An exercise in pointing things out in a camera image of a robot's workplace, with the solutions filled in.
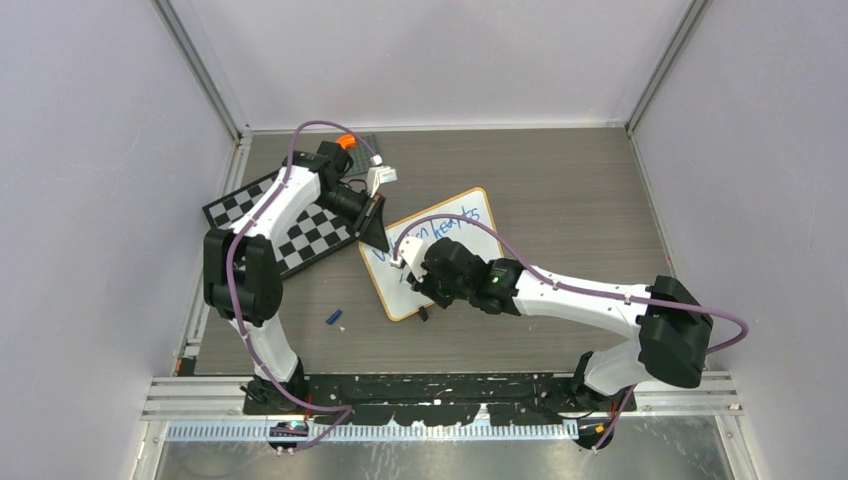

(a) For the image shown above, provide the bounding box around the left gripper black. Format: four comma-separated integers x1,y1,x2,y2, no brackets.
314,185,391,253

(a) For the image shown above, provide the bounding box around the yellow framed whiteboard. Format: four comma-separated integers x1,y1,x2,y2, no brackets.
359,187,504,322

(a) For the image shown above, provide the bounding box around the blue marker cap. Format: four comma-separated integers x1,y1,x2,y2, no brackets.
325,309,343,325

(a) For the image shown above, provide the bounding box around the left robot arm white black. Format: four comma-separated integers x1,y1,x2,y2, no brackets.
203,141,390,414

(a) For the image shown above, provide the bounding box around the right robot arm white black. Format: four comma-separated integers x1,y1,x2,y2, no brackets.
393,237,713,411

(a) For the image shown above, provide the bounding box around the black white checkerboard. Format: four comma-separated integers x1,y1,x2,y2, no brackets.
201,172,355,280

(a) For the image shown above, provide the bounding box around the grey studded baseplate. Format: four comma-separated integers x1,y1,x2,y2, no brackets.
346,134,380,177

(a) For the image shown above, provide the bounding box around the orange curved block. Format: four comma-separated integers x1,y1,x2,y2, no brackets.
336,134,358,150

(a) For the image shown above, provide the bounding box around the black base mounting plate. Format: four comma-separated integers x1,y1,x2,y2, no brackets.
240,372,635,427

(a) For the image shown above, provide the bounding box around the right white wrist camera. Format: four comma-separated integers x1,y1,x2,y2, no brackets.
390,236,429,283

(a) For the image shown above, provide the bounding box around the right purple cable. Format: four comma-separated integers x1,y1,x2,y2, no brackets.
392,213,750,452

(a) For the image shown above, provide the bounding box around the aluminium frame rail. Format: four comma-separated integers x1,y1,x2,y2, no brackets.
152,0,250,140

